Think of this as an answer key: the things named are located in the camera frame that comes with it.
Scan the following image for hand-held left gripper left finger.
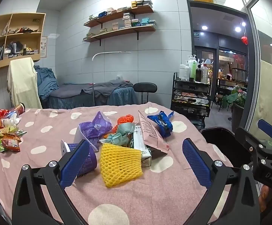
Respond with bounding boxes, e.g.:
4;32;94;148
12;140;91;225

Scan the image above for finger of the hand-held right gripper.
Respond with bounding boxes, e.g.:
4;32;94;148
235;127;266;150
258;119;272;146

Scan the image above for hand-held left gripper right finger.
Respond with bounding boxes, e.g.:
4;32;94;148
182;138;260;225

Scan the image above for purple paper cup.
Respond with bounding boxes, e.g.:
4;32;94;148
61;139;97;177

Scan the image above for black bin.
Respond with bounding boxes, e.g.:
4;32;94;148
200;127;253;167

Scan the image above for purple plastic bag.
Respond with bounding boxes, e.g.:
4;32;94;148
76;111;113;150

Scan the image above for yellow foam fruit net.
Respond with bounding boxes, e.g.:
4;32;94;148
99;142;143;188

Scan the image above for blue snack bag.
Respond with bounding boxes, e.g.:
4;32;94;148
147;111;175;138

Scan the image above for pink foil pouch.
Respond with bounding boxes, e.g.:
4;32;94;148
138;110;170;155

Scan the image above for white carton box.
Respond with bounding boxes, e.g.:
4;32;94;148
132;125;153;168

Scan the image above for green wrapper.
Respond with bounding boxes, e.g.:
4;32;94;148
100;123;136;148

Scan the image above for pink polka dot blanket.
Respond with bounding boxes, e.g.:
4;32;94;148
0;102;235;225

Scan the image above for green potted plant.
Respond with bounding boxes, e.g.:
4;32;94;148
221;87;247;132

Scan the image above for red snack packet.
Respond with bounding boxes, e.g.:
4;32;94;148
1;139;20;152

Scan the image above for orange foam fruit net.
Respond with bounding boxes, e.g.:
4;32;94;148
112;114;135;133

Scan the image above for orange snack packet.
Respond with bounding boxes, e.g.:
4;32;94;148
2;132;21;142

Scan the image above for yellow green snack packet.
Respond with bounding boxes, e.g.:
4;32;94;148
0;125;27;136

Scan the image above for black storage cart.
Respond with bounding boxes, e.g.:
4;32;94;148
171;72;212;132

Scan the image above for blue massage bed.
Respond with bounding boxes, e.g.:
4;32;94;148
40;80;139;109

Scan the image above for grey blanket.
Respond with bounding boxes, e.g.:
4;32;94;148
82;79;134;98

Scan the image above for cluster of toiletry bottles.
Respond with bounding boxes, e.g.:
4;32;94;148
178;55;212;84

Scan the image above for blue bedding pile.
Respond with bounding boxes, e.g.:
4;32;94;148
34;67;59;100

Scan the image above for black round stool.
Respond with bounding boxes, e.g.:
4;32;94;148
133;82;158;105

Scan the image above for cream towel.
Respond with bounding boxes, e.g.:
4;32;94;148
7;57;43;109

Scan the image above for white arc floor lamp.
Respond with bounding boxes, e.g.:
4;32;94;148
92;51;132;106

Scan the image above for row of books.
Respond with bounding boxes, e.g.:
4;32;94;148
88;0;154;21

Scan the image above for wall poster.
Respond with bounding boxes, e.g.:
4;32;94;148
40;36;48;58

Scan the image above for black door frame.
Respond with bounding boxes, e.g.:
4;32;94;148
187;0;260;132

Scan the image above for wooden wall cabinet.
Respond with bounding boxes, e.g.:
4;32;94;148
0;12;46;73

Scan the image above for wall shelves with books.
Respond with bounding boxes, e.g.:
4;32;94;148
85;13;157;39

